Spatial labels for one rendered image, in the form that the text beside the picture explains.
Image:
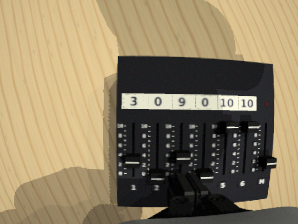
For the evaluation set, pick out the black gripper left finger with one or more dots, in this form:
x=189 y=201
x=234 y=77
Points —
x=179 y=198

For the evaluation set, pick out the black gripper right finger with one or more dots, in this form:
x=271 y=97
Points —
x=206 y=203

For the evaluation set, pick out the black lighting desk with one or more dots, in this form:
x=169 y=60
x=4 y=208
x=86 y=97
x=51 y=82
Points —
x=183 y=110

